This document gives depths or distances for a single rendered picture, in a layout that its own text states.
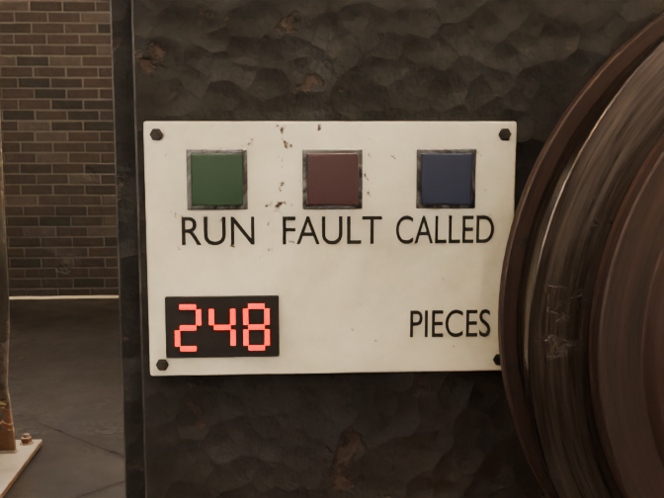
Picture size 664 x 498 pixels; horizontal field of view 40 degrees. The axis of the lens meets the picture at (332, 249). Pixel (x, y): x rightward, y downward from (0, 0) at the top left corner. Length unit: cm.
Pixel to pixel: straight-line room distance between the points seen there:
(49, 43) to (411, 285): 624
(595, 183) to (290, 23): 25
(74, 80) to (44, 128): 40
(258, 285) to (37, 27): 624
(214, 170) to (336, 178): 8
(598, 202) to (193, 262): 28
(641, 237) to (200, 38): 33
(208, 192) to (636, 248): 29
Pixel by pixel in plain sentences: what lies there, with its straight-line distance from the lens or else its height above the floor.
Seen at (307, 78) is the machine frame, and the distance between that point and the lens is 66.
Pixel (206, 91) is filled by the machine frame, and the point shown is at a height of 126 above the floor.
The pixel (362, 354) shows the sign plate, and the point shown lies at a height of 107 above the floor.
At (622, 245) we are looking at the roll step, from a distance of 53.
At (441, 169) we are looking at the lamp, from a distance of 64.
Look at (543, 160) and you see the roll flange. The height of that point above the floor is 122.
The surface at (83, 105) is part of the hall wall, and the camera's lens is 675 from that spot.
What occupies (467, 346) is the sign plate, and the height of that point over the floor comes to 108.
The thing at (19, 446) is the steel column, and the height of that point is 3.
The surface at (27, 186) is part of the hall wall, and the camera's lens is 685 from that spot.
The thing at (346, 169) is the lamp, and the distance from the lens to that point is 63.
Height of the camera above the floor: 124
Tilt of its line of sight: 8 degrees down
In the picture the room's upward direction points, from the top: straight up
